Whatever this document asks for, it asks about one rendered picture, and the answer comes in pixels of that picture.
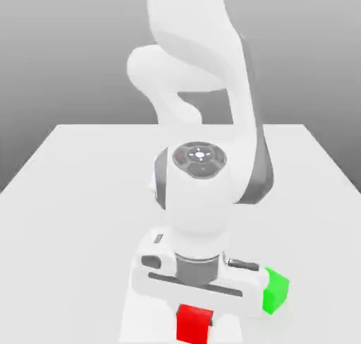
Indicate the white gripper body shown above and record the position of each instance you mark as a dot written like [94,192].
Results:
[197,294]

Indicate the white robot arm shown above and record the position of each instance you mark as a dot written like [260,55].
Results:
[197,208]

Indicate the small red cube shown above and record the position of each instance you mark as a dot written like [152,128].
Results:
[193,325]

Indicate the small green cube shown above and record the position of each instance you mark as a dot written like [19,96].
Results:
[275,291]

